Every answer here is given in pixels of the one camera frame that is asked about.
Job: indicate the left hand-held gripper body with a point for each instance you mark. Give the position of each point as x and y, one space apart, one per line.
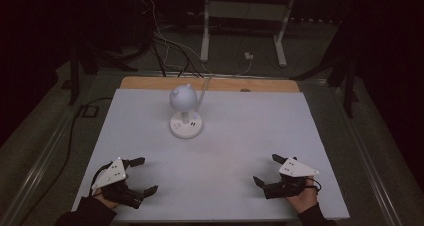
115 174

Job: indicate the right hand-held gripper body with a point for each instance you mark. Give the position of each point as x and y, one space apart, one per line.
295 168

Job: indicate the person's left hand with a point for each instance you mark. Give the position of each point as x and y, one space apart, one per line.
106 201

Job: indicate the person's right hand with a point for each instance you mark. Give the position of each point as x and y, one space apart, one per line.
306 199

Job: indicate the white table cover sheet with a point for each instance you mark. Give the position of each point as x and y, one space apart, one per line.
233 152

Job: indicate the white round desk lamp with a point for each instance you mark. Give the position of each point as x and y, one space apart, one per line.
184 114

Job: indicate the black stand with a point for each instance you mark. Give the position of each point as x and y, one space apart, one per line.
77 76
346 86

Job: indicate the white plug adapter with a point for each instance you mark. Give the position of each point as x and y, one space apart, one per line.
248 56

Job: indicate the white metal stand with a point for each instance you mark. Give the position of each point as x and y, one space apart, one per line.
244 22

